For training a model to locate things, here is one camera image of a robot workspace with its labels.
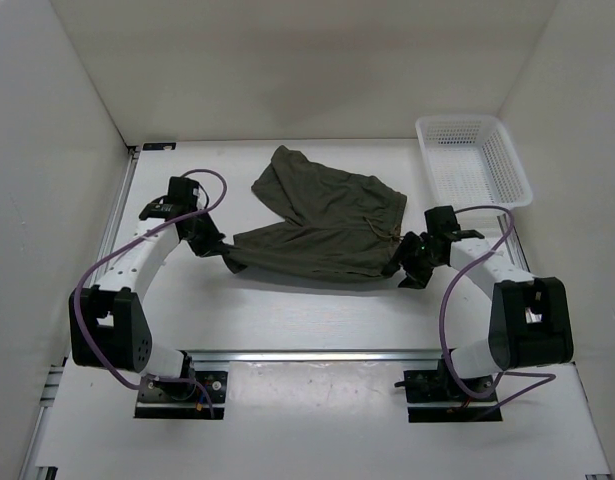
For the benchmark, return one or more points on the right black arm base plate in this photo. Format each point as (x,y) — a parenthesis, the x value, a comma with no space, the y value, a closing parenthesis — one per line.
(433,397)

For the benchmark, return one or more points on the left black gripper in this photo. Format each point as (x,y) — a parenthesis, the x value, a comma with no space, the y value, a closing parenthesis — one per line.
(214,245)

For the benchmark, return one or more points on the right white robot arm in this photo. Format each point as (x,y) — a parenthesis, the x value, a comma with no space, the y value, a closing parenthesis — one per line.
(529,323)

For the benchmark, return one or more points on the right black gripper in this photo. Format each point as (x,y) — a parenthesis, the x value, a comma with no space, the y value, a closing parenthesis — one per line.
(416,278)

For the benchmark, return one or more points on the olive green shorts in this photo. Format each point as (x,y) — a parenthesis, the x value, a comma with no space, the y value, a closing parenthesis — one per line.
(336,226)

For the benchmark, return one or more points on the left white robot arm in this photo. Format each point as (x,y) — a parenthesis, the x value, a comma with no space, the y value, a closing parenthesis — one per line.
(108,326)

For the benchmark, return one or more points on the white perforated plastic basket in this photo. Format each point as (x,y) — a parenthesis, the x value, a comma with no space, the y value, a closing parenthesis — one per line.
(470,160)

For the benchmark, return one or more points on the aluminium frame rail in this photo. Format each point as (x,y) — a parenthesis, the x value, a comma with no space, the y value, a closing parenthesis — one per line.
(353,355)

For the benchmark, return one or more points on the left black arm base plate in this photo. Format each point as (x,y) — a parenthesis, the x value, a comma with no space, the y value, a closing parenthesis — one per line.
(161,401)

